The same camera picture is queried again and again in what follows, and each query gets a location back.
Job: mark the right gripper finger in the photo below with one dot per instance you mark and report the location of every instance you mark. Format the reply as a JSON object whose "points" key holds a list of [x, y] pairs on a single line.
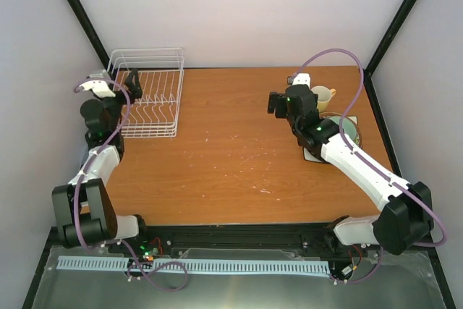
{"points": [[272, 101], [278, 108]]}

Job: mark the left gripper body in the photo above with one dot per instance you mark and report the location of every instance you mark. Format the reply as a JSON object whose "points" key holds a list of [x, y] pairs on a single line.
{"points": [[121, 92]]}

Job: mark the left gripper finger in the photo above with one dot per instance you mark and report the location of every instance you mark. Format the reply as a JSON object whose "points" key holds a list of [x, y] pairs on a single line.
{"points": [[132, 80], [135, 93]]}

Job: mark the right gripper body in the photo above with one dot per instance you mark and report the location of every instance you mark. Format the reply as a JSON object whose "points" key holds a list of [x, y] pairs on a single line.
{"points": [[289, 117]]}

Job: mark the white wire dish rack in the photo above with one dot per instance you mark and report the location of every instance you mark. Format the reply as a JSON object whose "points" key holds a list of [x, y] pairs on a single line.
{"points": [[161, 75]]}

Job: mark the yellow mug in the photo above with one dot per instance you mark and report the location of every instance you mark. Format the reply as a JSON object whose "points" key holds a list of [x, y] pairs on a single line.
{"points": [[324, 95]]}

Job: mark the orange rimmed floral plate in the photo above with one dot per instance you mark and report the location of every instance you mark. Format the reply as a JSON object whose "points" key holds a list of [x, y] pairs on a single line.
{"points": [[327, 113]]}

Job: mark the light green floral bowl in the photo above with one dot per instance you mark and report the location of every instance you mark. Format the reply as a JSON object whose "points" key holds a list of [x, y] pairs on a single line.
{"points": [[349, 125]]}

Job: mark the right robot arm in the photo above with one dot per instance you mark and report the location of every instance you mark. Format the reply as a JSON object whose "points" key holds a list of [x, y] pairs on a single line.
{"points": [[405, 209]]}

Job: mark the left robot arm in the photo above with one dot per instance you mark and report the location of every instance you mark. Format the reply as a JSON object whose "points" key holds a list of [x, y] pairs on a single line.
{"points": [[83, 211]]}

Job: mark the white square plate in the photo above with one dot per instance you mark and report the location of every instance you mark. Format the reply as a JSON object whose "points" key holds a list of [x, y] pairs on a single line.
{"points": [[309, 157]]}

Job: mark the metal floor sheet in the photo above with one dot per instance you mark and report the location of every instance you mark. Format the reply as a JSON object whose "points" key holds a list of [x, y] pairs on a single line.
{"points": [[411, 280]]}

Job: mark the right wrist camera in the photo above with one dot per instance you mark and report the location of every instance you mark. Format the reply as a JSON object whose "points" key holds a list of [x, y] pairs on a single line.
{"points": [[299, 79]]}

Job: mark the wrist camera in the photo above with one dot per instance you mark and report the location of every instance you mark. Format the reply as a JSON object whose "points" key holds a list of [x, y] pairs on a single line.
{"points": [[98, 87], [299, 79]]}

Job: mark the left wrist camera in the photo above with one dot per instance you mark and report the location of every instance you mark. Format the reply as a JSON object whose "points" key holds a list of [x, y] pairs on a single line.
{"points": [[98, 87]]}

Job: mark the left black frame post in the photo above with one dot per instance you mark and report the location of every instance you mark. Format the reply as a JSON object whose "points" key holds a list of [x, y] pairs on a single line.
{"points": [[88, 28]]}

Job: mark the black frame post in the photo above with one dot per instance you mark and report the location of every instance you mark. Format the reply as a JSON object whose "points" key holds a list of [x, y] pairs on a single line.
{"points": [[392, 30], [88, 28]]}

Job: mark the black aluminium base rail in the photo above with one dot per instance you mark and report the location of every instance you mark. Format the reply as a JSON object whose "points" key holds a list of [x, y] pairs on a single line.
{"points": [[309, 240]]}

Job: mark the light blue cable duct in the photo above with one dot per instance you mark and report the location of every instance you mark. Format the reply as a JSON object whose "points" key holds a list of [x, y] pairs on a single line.
{"points": [[197, 266]]}

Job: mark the right black frame post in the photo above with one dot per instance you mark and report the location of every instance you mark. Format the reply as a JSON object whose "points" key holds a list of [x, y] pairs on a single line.
{"points": [[392, 30]]}

